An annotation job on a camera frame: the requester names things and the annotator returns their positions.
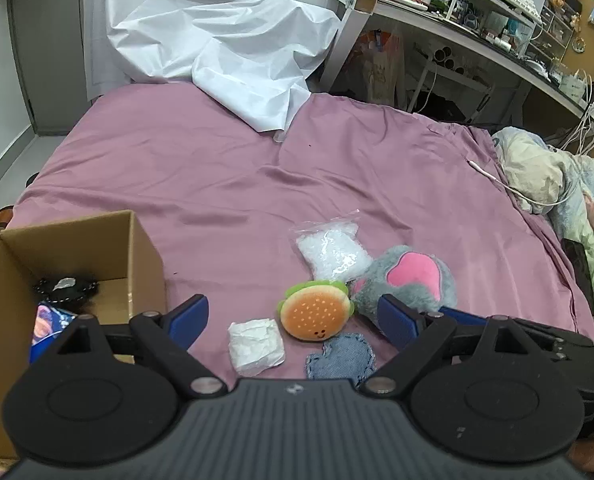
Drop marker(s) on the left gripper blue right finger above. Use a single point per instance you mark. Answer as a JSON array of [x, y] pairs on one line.
[[399, 323]]

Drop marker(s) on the blue denim heart patch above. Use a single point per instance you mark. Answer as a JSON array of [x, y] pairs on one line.
[[345, 356]]

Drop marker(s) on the brown cardboard box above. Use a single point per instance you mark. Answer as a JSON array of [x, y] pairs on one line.
[[105, 265]]

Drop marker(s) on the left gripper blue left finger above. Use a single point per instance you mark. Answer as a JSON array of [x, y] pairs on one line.
[[185, 323]]

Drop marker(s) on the white desk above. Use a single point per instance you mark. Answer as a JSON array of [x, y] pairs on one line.
[[358, 12]]

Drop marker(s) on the white paper bundle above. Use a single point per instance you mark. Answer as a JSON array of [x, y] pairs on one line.
[[255, 346]]

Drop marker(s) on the pink bed sheet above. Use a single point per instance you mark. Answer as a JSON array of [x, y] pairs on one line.
[[222, 203]]

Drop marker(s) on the grey door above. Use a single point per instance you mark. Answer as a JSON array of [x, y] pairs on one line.
[[49, 59]]

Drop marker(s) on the floral crumpled blanket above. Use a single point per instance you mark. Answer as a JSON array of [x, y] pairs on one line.
[[552, 182]]

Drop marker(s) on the burger plush toy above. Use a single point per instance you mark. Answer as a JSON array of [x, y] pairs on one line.
[[315, 310]]

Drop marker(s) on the clear bag white beads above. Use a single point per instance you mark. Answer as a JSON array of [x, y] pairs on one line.
[[331, 249]]

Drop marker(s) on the grey pink plush toy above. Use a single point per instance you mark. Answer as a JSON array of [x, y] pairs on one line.
[[422, 282]]

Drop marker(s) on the white draped cover sheet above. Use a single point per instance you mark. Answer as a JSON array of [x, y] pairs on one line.
[[253, 57]]

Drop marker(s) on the blue tissue pack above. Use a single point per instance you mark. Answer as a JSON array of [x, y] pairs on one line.
[[49, 323]]

